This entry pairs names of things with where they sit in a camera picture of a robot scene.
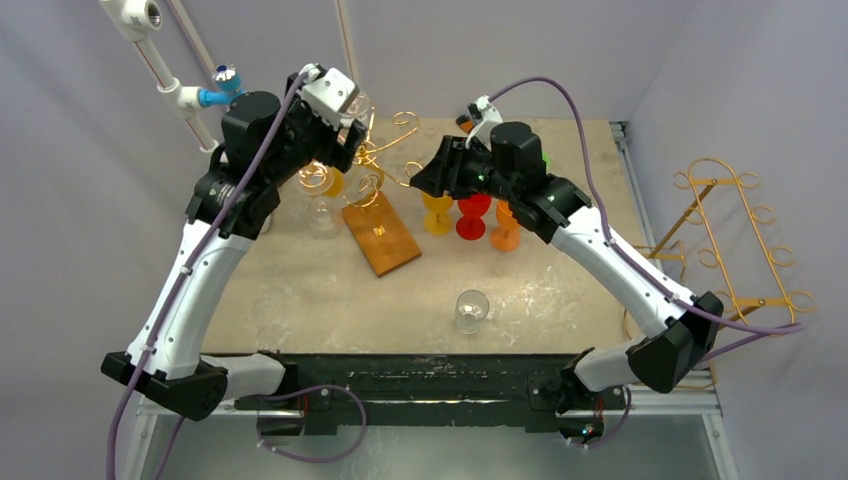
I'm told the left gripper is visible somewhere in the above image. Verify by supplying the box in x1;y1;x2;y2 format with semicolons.
265;75;363;186

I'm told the yellow plastic goblet front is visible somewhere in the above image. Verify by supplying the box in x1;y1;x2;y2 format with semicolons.
322;168;345;198

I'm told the yellow plastic goblet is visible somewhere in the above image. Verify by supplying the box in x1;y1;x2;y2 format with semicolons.
322;168;345;198
421;193;453;236

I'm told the red plastic goblet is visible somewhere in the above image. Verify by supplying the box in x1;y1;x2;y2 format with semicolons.
455;194;492;241

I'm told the ribbed clear wine glass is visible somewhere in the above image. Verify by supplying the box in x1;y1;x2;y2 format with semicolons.
342;165;385;208

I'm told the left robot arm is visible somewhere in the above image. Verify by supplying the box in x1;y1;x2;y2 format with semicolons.
101;64;367;421

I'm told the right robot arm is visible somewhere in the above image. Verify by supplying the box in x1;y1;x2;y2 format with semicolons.
410;121;724;407

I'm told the yellow plastic goblet back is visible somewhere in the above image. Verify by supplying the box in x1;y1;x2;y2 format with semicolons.
421;193;453;236

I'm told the black orange hex key set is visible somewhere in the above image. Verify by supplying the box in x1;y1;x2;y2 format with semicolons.
455;114;474;134

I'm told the orange plastic goblet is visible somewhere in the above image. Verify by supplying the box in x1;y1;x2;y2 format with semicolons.
489;200;521;253

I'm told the blue tap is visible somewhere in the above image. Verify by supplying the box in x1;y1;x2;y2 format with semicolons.
197;64;245;108

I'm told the clear glass near front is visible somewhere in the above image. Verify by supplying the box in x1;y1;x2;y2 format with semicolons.
455;290;490;335

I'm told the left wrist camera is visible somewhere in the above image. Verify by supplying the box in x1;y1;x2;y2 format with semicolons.
298;63;360;130

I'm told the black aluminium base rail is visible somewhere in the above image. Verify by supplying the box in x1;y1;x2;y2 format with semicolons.
135;354;723;439

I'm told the white pvc pipe frame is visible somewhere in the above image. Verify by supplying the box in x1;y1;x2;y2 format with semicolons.
100;1;220;154

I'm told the gold wall hook rack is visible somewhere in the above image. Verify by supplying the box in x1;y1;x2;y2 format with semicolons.
622;157;817;391

